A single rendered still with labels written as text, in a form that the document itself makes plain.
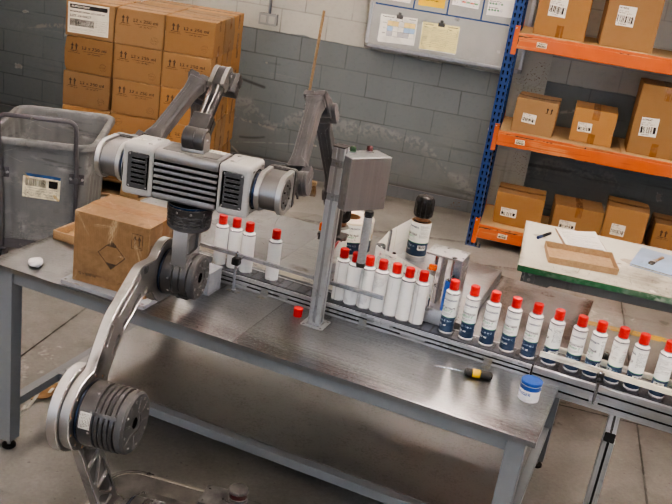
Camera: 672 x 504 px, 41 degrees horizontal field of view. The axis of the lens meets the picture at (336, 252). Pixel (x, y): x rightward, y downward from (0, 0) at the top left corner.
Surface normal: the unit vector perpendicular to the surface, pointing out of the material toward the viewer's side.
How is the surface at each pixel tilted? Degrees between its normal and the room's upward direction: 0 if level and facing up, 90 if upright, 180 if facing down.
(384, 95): 90
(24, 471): 0
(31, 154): 93
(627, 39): 90
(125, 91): 89
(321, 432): 0
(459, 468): 0
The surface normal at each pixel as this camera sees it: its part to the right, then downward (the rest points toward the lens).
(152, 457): 0.14, -0.92
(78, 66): -0.15, 0.34
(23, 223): 0.07, 0.42
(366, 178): 0.53, 0.37
